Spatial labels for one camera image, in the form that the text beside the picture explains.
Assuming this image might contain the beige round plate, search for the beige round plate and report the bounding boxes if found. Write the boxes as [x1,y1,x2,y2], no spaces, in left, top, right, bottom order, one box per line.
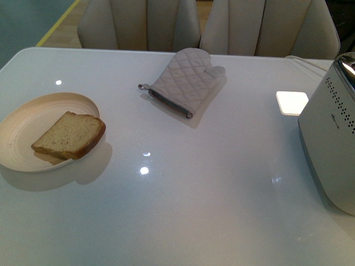
[1,93,100,172]

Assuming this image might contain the left beige upholstered chair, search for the left beige upholstered chair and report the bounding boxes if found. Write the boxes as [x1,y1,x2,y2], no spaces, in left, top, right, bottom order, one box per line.
[77,1,201,52]

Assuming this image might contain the beige upholstered chair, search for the beige upholstered chair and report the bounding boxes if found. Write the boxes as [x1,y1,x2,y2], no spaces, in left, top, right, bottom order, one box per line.
[77,1,201,52]
[200,0,340,60]

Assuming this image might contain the white silver toaster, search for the white silver toaster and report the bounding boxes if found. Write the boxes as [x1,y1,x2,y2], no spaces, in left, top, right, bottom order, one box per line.
[298,52,354,214]

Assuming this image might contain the right beige upholstered chair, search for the right beige upholstered chair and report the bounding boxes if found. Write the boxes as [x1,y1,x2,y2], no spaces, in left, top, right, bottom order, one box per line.
[200,0,340,60]

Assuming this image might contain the grey quilted oven mitt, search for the grey quilted oven mitt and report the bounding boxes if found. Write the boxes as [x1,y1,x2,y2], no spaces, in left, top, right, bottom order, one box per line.
[138,48,226,119]

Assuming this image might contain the slice of brown bread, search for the slice of brown bread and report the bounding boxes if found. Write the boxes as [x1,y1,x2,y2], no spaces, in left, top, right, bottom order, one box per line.
[31,111,106,160]

